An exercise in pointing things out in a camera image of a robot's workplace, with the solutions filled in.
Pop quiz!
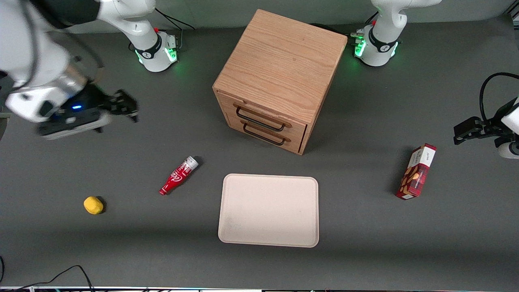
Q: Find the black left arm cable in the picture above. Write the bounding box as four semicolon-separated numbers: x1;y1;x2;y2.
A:
479;72;519;122

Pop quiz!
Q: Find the wooden drawer cabinet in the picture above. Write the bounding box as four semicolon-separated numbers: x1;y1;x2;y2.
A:
212;9;348;155

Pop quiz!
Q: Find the yellow lemon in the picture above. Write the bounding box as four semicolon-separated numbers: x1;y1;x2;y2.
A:
84;196;104;215

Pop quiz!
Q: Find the beige plastic tray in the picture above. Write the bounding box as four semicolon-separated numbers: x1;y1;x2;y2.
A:
218;174;320;248

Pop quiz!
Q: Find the black floor cable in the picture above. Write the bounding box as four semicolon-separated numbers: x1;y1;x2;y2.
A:
12;265;95;292

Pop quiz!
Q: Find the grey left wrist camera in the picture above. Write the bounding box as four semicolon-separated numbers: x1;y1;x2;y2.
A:
498;140;519;159

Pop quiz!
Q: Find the black base cable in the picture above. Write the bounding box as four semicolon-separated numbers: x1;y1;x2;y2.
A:
154;7;196;51

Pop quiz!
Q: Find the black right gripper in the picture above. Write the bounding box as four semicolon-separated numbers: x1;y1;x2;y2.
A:
49;83;139;123

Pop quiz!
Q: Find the black metal drawer handle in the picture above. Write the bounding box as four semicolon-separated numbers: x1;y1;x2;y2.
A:
241;120;292;146
234;103;292;132

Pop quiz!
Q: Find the black cable behind cabinet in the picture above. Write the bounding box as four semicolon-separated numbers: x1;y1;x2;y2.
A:
310;23;357;36

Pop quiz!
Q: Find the red ketchup bottle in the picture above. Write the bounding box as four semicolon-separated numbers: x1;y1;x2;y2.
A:
159;156;199;196

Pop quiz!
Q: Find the wooden drawer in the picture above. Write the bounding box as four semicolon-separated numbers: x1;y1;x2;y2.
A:
217;91;307;141
227;116;305;155

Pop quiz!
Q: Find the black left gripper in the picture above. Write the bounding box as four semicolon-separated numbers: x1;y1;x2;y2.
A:
453;106;513;145

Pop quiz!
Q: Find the red snack box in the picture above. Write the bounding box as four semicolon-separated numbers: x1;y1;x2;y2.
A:
396;143;437;200

